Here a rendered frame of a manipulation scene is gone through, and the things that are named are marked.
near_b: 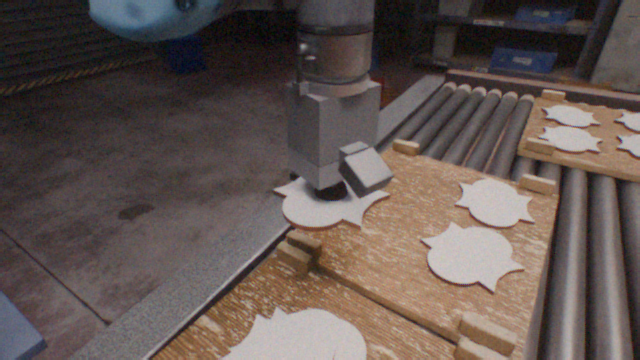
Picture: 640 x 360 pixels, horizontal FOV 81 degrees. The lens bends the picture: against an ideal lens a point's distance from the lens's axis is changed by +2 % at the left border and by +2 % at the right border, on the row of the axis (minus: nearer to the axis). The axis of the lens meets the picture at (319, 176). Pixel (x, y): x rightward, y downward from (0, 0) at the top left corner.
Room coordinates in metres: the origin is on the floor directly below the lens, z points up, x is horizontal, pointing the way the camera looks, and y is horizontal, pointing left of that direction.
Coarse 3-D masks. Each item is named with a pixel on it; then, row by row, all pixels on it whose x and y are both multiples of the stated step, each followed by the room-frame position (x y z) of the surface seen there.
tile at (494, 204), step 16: (464, 192) 0.58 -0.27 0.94; (480, 192) 0.58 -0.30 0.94; (496, 192) 0.58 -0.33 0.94; (512, 192) 0.58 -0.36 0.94; (464, 208) 0.53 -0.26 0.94; (480, 208) 0.53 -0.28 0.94; (496, 208) 0.53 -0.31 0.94; (512, 208) 0.53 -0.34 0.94; (496, 224) 0.48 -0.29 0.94; (512, 224) 0.48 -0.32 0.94
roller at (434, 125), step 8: (464, 88) 1.24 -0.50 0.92; (456, 96) 1.17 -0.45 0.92; (464, 96) 1.20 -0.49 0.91; (448, 104) 1.09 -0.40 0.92; (456, 104) 1.12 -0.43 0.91; (440, 112) 1.03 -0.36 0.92; (448, 112) 1.04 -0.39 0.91; (432, 120) 0.97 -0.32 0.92; (440, 120) 0.98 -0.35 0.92; (424, 128) 0.92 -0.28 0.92; (432, 128) 0.92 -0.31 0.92; (440, 128) 0.96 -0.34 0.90; (416, 136) 0.87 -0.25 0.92; (424, 136) 0.87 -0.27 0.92; (432, 136) 0.90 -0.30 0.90; (424, 144) 0.85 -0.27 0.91
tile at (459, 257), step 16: (432, 240) 0.44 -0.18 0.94; (448, 240) 0.44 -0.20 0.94; (464, 240) 0.44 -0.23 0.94; (480, 240) 0.44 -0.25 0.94; (496, 240) 0.44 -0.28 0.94; (432, 256) 0.41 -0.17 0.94; (448, 256) 0.41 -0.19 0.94; (464, 256) 0.41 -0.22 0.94; (480, 256) 0.41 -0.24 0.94; (496, 256) 0.41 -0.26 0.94; (432, 272) 0.38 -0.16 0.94; (448, 272) 0.38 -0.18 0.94; (464, 272) 0.38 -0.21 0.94; (480, 272) 0.38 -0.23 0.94; (496, 272) 0.38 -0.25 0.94; (512, 272) 0.38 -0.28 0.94
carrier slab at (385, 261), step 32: (384, 160) 0.71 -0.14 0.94; (416, 160) 0.71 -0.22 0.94; (416, 192) 0.59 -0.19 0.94; (448, 192) 0.59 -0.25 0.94; (384, 224) 0.49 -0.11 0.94; (416, 224) 0.49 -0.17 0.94; (448, 224) 0.49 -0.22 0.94; (480, 224) 0.49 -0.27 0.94; (544, 224) 0.49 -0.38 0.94; (352, 256) 0.42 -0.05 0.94; (384, 256) 0.42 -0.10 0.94; (416, 256) 0.42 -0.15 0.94; (512, 256) 0.42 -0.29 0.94; (544, 256) 0.42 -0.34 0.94; (352, 288) 0.37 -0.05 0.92; (384, 288) 0.35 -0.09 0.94; (416, 288) 0.35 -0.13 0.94; (448, 288) 0.35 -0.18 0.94; (480, 288) 0.35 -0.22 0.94; (512, 288) 0.35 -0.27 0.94; (416, 320) 0.31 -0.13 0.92; (448, 320) 0.30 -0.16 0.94; (512, 320) 0.30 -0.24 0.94
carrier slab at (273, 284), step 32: (256, 288) 0.35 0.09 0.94; (288, 288) 0.35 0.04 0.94; (320, 288) 0.35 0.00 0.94; (224, 320) 0.30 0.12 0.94; (352, 320) 0.30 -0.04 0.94; (384, 320) 0.30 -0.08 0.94; (160, 352) 0.26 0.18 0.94; (192, 352) 0.26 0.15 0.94; (224, 352) 0.26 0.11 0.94; (384, 352) 0.26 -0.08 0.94; (416, 352) 0.26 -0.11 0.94; (448, 352) 0.26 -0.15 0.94
